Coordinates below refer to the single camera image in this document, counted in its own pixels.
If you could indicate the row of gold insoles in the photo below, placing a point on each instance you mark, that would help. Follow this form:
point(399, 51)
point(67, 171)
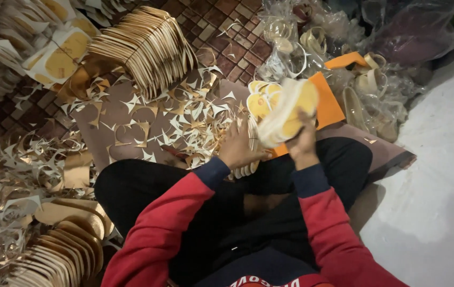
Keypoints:
point(63, 247)

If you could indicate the yellow insole print sheets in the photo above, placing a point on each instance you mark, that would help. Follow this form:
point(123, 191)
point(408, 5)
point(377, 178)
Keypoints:
point(61, 54)

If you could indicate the orange cardboard sheet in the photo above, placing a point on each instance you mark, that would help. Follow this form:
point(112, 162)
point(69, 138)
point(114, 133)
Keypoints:
point(328, 101)

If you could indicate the gold foil sheet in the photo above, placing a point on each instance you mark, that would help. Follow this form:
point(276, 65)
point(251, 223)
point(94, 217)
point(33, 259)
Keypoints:
point(77, 171)

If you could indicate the person's right fingers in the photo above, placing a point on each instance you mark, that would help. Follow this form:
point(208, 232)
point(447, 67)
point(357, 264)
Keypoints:
point(307, 121)

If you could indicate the tied bundle of gold insoles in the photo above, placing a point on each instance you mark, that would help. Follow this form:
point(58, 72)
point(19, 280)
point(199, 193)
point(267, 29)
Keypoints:
point(147, 48)

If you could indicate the purple plastic bag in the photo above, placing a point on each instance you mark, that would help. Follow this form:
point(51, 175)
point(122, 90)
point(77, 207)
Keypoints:
point(414, 34)

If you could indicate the person's right hand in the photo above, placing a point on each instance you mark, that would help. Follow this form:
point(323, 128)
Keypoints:
point(304, 145)

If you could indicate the person's black trousers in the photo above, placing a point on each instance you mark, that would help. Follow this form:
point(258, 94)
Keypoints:
point(219, 215)

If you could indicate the person's left fingers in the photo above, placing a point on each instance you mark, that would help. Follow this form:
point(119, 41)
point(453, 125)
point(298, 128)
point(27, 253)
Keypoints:
point(247, 129)

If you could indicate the heap of shoes in plastic bags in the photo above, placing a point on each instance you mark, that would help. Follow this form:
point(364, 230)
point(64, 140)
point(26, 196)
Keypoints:
point(330, 59)

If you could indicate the brown work board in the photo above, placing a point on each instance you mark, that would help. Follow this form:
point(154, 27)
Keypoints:
point(131, 123)

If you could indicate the person's left hand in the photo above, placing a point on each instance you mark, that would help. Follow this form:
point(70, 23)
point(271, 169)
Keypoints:
point(237, 147)

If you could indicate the heap of gold paper offcuts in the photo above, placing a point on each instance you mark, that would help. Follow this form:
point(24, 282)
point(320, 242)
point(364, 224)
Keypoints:
point(171, 115)

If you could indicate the stack of yellow white insoles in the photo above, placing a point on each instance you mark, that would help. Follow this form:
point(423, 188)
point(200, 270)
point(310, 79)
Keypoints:
point(286, 111)

